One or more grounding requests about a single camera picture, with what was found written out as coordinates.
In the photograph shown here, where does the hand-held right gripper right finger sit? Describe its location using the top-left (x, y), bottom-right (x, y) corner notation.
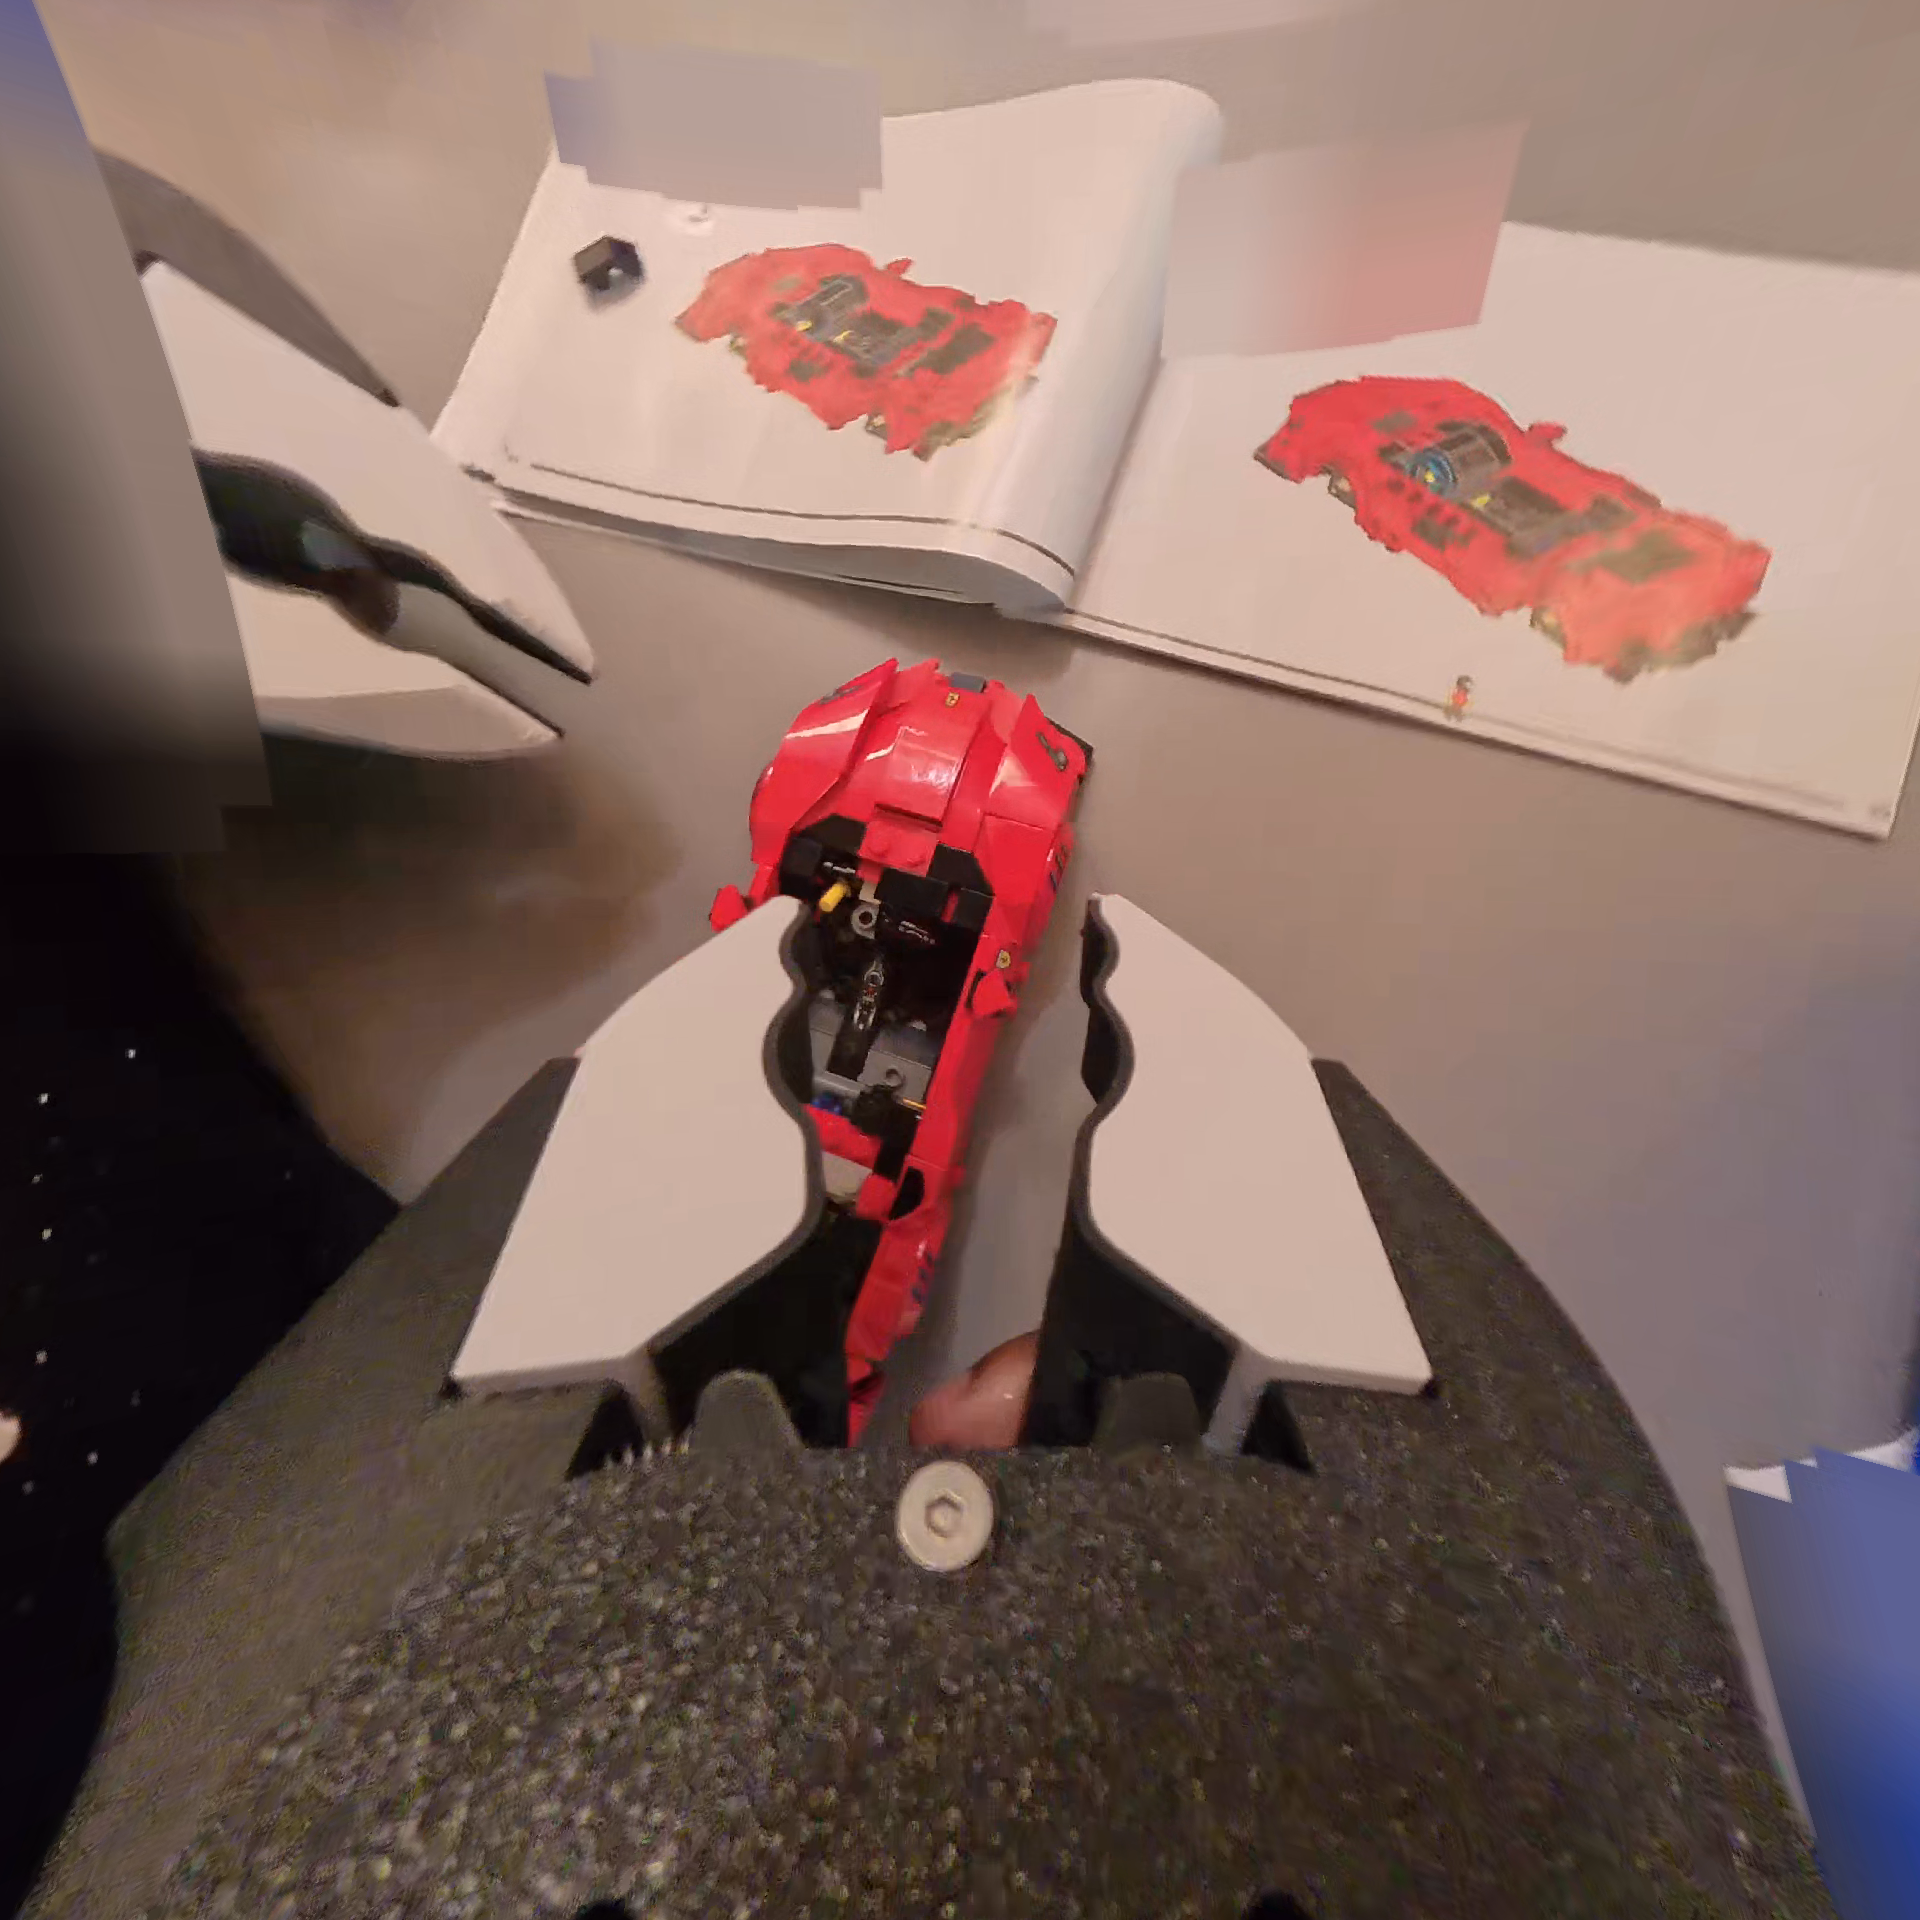
top-left (1050, 894), bottom-right (1438, 1396)

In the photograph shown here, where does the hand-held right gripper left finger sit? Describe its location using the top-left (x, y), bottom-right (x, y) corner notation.
top-left (449, 895), bottom-right (835, 1396)

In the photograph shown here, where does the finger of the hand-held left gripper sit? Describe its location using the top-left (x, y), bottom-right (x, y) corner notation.
top-left (141, 258), bottom-right (597, 688)
top-left (224, 567), bottom-right (569, 762)

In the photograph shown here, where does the red lego car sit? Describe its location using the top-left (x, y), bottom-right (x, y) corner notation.
top-left (711, 656), bottom-right (1098, 1448)

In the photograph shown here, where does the lego instruction booklet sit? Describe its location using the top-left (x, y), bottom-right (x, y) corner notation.
top-left (433, 82), bottom-right (1899, 842)

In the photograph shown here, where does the person's right hand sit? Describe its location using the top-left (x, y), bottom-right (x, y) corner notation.
top-left (907, 1333), bottom-right (1041, 1452)

